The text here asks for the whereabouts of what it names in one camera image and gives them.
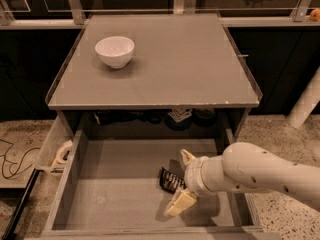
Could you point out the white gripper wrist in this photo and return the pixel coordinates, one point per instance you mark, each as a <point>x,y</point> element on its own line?
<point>193,175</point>

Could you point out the black rxbar chocolate wrapper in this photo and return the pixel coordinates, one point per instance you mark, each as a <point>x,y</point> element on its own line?
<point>170,182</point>

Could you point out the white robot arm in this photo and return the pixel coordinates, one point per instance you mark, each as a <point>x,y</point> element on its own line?
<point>244,168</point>

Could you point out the open grey top drawer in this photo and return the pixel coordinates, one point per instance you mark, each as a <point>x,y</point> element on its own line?
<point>109,190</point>

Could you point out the grey cabinet with counter top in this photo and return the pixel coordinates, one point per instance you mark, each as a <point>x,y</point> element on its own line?
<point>179,61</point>

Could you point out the dark round container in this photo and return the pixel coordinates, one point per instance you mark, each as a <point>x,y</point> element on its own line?
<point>204,118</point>

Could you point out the black white paper packet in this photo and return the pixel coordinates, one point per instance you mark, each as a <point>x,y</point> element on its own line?
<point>178,115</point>

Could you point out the dark objects on shelf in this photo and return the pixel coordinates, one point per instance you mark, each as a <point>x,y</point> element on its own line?
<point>112,116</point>

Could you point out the white tape roll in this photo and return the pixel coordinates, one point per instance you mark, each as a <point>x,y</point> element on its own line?
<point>62,153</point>

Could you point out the clear plastic side bin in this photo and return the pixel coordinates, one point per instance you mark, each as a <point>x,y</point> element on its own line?
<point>56,136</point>

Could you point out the white ceramic bowl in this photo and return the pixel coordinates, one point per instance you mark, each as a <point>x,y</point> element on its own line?
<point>115,51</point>

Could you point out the small orange object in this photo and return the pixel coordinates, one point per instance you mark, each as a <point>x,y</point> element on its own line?
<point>315,15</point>

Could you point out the white cylindrical post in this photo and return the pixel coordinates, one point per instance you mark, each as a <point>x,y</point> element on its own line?
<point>308,100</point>

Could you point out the metal frame railing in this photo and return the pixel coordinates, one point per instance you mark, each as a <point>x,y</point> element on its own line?
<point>23,14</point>

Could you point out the black floor rail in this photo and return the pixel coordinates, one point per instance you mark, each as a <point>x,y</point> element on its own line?
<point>9,231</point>

